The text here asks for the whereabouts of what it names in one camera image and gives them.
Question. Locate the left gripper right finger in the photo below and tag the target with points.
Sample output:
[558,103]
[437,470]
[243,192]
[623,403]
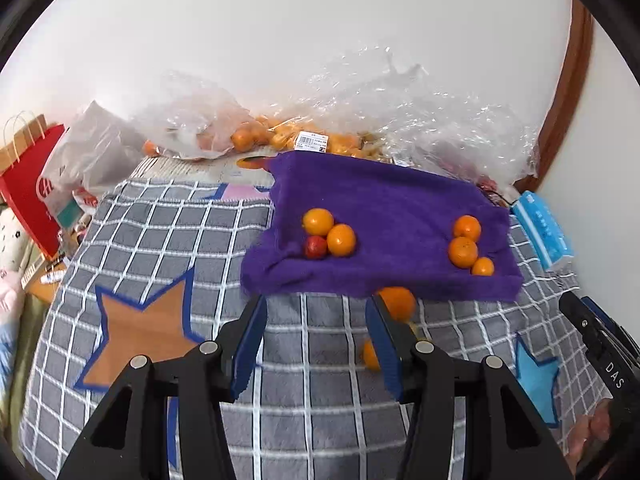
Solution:
[505,436]

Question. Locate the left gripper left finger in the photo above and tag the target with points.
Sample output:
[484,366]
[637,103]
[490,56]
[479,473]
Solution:
[126,437]

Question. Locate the smooth oval orange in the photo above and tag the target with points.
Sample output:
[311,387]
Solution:
[369,357]

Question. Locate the large round orange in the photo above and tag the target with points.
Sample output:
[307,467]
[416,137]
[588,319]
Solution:
[399,301]

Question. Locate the large textured mandarin orange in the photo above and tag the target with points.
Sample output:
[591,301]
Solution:
[462,252]

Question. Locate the medium orange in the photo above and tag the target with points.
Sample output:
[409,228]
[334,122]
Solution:
[468,227]

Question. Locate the small red fruit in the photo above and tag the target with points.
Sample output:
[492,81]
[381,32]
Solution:
[315,247]

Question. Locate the small oval kumquat orange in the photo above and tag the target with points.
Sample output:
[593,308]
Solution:
[318,222]

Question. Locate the person's right hand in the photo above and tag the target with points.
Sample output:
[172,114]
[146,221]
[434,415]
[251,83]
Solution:
[587,427]

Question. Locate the blue tissue pack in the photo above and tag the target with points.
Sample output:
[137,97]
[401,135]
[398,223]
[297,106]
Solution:
[544,232]

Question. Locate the purple towel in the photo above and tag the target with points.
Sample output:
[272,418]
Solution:
[402,219]

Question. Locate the wooden bedside table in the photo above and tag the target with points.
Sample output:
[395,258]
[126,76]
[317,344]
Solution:
[45,280]

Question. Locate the pink blue blanket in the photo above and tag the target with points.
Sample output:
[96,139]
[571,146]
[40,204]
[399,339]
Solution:
[11,309]

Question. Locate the white patterned pillow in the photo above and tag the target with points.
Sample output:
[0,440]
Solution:
[15,244]

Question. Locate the white grey plastic bag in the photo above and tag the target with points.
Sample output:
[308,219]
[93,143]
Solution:
[96,152]

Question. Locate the plastic bag of oranges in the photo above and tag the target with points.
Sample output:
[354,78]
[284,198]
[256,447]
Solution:
[193,118]

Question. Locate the clear plastic bag heap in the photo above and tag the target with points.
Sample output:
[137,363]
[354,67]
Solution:
[417,124]

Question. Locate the red paper shopping bag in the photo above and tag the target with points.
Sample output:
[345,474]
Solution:
[26,144]

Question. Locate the brown wooden door frame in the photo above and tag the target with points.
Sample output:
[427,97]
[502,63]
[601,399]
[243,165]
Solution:
[566,96]

